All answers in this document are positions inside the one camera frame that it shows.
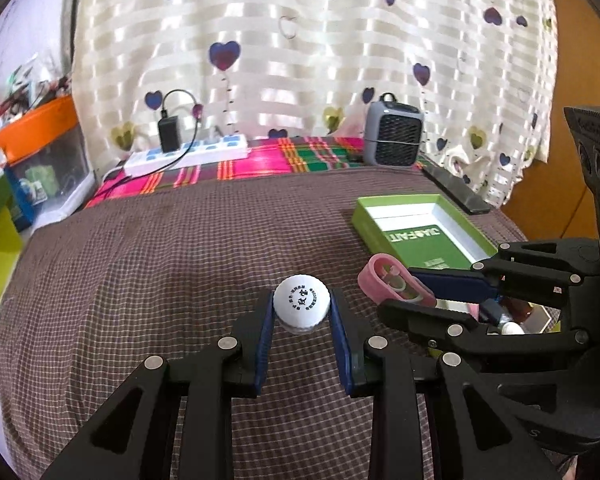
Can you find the brown checkered bedsheet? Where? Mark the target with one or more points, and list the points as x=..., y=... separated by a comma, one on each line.
x=167, y=273

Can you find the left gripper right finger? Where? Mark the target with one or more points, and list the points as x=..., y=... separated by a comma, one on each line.
x=473, y=435

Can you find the black smartphone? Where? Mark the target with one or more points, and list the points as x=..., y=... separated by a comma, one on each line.
x=457, y=190

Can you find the pink nail clipper case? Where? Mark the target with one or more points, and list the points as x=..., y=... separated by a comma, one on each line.
x=386, y=278

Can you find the small white round jar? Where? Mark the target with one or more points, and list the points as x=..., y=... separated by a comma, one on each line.
x=301, y=302

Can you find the orange lid storage bin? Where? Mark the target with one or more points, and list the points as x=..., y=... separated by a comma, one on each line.
x=45, y=162

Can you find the brown bottle red cap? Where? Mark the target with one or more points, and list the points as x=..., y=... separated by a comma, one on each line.
x=519, y=310

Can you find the grey portable heater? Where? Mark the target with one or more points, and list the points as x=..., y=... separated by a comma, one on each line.
x=392, y=133

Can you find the heart patterned curtain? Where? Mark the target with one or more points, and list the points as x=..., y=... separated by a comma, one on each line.
x=482, y=72

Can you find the black power adapter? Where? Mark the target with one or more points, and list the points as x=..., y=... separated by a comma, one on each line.
x=169, y=132

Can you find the white disc green base stand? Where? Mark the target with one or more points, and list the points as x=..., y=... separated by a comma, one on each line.
x=510, y=328

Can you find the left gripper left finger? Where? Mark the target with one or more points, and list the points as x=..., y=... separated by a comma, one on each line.
x=173, y=418

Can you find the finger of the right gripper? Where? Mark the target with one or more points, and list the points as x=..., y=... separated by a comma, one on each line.
x=449, y=330
x=467, y=286

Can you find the white power strip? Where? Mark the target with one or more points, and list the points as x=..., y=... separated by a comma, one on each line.
x=201, y=152

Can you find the colourful plaid blanket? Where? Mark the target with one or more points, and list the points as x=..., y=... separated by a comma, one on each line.
x=266, y=158

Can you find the green white cardboard box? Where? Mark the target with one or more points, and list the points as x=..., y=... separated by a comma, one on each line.
x=426, y=231

